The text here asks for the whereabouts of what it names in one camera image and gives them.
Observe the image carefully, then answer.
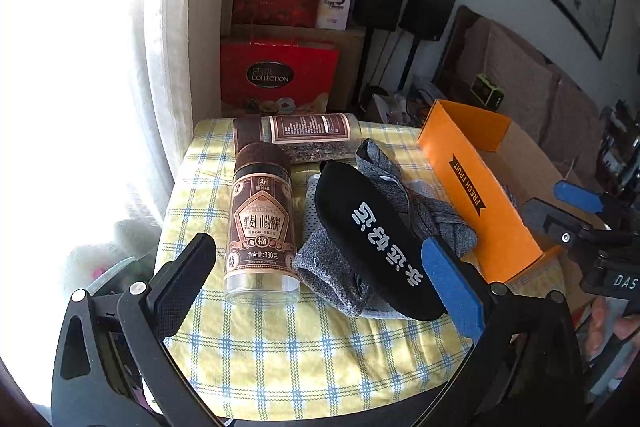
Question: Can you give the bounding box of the black speaker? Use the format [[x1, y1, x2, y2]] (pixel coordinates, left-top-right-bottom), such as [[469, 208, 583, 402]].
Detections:
[[349, 0, 404, 113], [398, 0, 457, 91]]

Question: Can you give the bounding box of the yellow plaid tablecloth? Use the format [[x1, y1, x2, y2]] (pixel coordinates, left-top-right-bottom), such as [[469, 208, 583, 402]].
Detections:
[[156, 119, 471, 421]]

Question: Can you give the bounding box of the brown cardboard carton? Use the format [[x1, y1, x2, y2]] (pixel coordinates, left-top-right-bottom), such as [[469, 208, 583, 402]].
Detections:
[[231, 25, 364, 113]]

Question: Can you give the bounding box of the left black speaker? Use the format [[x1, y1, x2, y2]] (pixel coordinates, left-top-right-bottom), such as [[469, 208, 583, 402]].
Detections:
[[349, 0, 404, 113]]

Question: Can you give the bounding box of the brown sofa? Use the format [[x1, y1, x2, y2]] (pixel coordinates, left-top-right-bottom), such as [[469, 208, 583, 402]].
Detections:
[[433, 5, 605, 192]]

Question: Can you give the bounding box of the person's right hand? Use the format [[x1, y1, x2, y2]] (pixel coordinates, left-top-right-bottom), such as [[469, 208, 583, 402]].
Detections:
[[584, 296, 639, 379]]

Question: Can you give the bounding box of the dark grey knit sock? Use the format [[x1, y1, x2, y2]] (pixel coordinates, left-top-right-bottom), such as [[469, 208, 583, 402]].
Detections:
[[355, 139, 478, 258]]

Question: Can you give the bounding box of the beige curtain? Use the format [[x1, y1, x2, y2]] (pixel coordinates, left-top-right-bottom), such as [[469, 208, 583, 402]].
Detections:
[[138, 0, 222, 215]]

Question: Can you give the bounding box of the brown label jar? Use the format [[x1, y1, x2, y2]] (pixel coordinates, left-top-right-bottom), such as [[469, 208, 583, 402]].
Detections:
[[224, 142, 300, 306], [233, 113, 362, 165]]

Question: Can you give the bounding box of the green portable radio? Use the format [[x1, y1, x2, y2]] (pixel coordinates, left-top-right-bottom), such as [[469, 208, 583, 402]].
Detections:
[[471, 74, 504, 112]]

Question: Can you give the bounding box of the white mesh vest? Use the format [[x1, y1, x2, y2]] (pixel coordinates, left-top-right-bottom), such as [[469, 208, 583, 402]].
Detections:
[[303, 174, 409, 320]]

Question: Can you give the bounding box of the right black speaker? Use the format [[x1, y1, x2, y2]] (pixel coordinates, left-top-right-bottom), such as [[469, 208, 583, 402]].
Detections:
[[398, 0, 457, 91]]

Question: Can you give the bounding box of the orange cardboard fruit box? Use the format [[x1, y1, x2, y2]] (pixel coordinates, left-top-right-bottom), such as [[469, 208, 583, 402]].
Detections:
[[418, 101, 601, 283]]

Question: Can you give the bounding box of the black sock white text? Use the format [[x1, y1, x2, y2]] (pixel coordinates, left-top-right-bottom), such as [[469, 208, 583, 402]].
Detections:
[[314, 160, 446, 321]]

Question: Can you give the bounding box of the red chocolate gift bag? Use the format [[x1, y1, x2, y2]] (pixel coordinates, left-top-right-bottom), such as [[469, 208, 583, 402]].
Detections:
[[220, 38, 340, 115]]

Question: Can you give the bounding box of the light grey sock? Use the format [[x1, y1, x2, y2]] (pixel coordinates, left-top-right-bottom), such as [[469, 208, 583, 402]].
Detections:
[[293, 225, 381, 319]]

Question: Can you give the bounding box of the white tissue roll pack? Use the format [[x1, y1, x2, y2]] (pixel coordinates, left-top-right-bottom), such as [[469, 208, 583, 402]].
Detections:
[[316, 0, 352, 30]]

